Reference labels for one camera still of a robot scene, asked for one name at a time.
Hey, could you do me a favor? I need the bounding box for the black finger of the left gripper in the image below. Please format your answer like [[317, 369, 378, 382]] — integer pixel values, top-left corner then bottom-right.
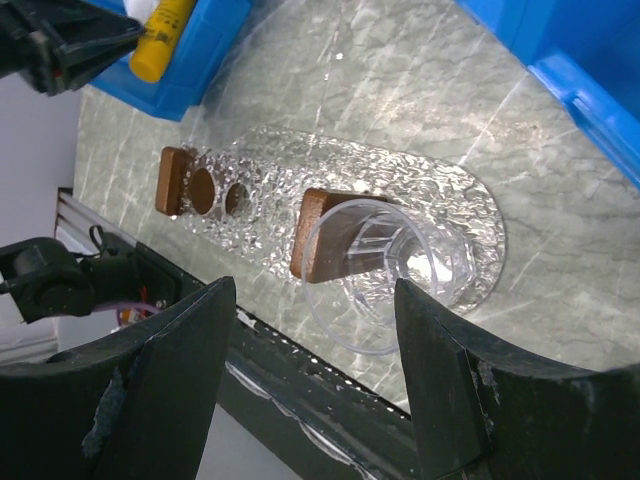
[[1, 0, 145, 96]]

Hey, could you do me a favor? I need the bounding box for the yellow capped tube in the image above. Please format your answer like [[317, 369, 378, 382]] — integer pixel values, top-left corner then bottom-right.
[[129, 0, 196, 83]]

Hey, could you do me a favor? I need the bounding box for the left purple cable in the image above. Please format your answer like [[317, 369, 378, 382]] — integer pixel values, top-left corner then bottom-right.
[[92, 299, 166, 326]]

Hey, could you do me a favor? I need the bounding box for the clear plastic cup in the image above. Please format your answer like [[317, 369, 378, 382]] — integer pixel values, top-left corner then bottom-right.
[[300, 199, 477, 356]]

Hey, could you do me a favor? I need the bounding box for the blue storage bin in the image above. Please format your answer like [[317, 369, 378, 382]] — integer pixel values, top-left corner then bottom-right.
[[91, 1, 252, 121], [460, 0, 639, 184]]

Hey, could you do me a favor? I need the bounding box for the clear acrylic toothbrush holder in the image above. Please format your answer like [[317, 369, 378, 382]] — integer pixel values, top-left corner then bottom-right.
[[155, 146, 376, 279]]

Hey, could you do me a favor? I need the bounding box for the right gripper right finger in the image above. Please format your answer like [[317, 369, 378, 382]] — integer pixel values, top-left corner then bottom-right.
[[394, 279, 639, 479]]

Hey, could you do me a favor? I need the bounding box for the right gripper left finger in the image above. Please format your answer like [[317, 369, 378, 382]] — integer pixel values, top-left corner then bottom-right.
[[1, 277, 236, 479]]

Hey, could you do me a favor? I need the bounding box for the black base frame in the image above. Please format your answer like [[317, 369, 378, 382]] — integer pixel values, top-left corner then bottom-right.
[[54, 187, 426, 480]]

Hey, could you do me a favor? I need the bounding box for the left blue storage bin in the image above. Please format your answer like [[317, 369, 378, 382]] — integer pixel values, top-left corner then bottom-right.
[[91, 1, 252, 121]]

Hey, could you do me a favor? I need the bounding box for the right blue storage bin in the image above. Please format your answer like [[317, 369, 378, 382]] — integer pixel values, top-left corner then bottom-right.
[[460, 0, 639, 184]]

